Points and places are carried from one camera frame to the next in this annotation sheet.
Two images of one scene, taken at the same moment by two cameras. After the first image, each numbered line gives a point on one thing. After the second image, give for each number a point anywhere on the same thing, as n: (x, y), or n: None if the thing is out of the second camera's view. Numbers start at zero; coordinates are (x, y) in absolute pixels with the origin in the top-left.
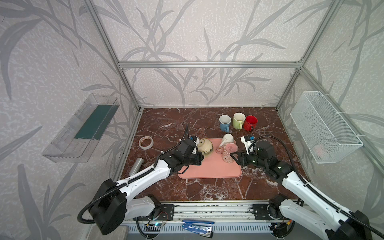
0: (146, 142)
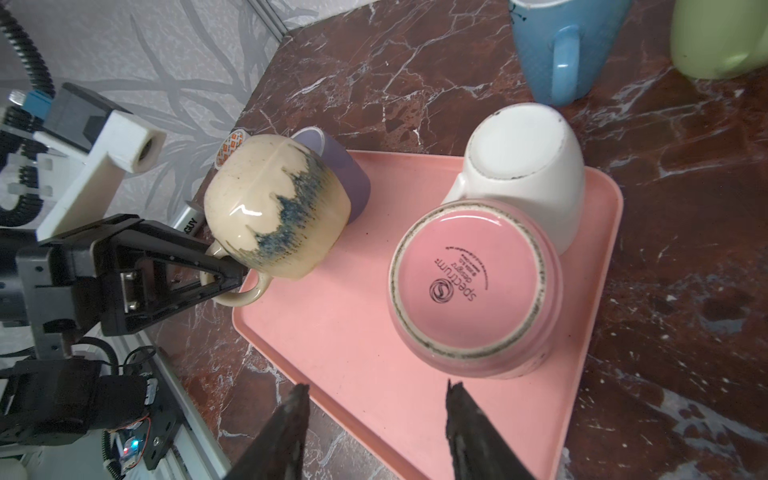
0: (232, 142)
